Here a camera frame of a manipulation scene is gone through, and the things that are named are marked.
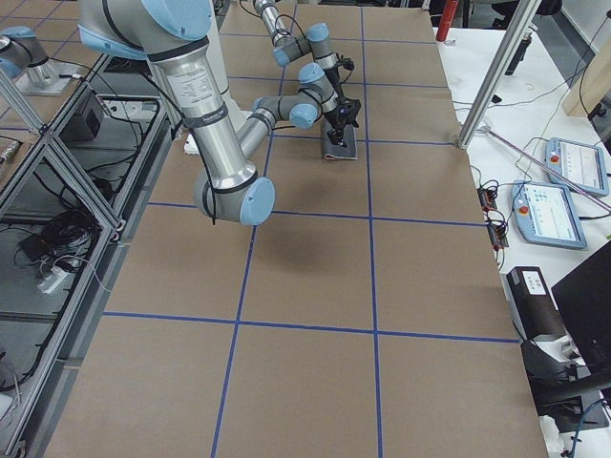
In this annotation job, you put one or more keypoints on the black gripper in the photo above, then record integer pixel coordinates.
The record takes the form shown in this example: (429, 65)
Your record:
(335, 119)
(333, 80)

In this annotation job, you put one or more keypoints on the pink towel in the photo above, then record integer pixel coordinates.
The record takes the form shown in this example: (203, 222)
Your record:
(345, 151)

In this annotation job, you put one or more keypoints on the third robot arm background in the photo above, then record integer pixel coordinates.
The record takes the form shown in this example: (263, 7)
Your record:
(22, 53)

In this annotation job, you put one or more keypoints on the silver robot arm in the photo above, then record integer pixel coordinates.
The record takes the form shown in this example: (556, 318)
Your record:
(290, 42)
(180, 40)

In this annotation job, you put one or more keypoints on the red cylinder bottle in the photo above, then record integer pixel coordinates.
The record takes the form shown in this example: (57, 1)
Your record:
(446, 20)

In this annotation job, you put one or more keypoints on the long reacher stick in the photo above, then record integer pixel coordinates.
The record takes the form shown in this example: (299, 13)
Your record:
(571, 184)

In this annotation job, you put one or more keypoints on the near teach pendant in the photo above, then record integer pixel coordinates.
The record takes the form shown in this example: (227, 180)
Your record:
(546, 215)

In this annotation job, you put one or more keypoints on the teach pendant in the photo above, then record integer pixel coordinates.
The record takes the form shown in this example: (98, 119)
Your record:
(579, 162)
(546, 215)

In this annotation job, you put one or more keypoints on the far teach pendant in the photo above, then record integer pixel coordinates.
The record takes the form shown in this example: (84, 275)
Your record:
(579, 162)

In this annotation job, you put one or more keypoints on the black box with label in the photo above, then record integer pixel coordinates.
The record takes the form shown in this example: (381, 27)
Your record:
(539, 319)

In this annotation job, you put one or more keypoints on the black monitor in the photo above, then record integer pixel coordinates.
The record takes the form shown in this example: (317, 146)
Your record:
(583, 300)

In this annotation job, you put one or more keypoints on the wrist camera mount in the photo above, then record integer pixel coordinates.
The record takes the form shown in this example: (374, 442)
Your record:
(350, 110)
(346, 63)

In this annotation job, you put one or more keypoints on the aluminium frame post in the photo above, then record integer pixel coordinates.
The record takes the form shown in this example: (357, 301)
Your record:
(525, 12)

